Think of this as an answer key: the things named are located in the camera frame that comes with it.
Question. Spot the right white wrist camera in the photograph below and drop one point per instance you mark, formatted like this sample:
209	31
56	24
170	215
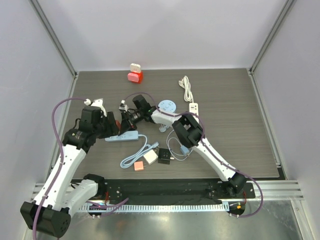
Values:
123	107

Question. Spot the round blue socket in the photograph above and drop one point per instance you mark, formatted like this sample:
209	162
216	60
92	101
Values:
167	106

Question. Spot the light blue power strip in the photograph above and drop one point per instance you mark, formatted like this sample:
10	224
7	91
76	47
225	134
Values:
127	136

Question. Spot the pink plug adapter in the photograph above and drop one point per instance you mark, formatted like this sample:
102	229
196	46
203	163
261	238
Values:
139	166

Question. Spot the aluminium front rail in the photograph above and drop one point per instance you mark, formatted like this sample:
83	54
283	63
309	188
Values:
272	190

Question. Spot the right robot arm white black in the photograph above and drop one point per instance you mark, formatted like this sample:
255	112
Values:
191	134

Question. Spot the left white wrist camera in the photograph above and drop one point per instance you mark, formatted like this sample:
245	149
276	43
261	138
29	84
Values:
96	103

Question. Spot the aluminium frame post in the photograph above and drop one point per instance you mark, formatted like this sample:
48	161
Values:
272	34
52	35

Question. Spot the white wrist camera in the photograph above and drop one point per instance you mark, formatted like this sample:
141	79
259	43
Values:
123	107
96	103

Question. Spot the white slotted cable duct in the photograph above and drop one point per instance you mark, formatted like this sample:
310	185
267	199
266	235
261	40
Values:
223	207

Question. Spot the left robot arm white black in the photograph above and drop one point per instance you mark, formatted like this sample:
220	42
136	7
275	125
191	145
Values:
51	210

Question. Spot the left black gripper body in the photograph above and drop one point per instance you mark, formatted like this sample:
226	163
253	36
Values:
102	129

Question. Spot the white charger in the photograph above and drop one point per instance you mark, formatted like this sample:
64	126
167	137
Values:
150	156

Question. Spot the right aluminium frame post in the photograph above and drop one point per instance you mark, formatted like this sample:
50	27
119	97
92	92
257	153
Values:
272	34

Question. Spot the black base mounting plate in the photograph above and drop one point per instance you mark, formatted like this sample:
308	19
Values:
141	189

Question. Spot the blue usb charger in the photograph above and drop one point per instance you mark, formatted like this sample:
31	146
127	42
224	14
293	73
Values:
184	150

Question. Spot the red brown cube adapter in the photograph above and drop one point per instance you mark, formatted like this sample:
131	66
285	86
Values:
118	124

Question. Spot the red pink cube socket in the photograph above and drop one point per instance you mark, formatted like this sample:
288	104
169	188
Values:
135	77

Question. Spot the black cube adapter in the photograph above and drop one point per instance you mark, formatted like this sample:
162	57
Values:
164	156

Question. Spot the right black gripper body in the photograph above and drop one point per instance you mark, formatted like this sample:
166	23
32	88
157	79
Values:
128	119

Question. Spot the left aluminium frame post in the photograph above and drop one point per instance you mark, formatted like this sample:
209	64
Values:
52	35

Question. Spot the cream white plug adapter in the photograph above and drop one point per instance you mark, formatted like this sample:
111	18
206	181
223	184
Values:
135	68

